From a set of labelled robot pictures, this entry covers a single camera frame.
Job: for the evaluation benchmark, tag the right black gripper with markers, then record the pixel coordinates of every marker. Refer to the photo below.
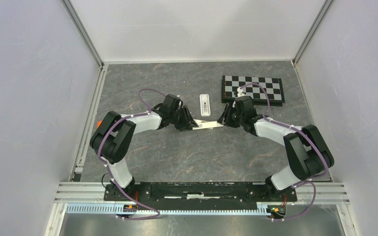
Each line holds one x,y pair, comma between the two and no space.
225,119

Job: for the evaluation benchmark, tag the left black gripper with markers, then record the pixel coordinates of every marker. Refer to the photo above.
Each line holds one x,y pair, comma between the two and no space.
187,119

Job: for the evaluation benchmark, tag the white bar lid strip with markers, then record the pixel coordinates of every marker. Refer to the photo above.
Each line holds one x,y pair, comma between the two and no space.
217,125

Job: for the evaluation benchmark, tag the white remote control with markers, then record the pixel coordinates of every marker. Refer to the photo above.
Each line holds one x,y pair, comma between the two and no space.
204,97

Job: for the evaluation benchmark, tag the long white plastic bar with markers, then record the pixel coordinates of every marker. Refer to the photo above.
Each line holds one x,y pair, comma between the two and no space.
202,124

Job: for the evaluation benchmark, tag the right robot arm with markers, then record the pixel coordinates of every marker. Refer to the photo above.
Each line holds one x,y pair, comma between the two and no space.
307,152

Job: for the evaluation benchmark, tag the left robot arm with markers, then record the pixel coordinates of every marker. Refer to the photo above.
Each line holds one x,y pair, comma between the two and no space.
113,136

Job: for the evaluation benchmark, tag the black white chessboard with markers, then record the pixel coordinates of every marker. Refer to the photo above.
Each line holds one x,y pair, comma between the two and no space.
273,89

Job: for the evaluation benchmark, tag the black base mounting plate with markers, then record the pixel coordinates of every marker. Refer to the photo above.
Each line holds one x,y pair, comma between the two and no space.
174,196

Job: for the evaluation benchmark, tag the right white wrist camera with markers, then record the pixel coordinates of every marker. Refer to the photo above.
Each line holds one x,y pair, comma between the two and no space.
240,93

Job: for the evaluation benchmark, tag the slotted cable duct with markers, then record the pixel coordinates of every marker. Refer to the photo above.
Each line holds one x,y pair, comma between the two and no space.
121,209

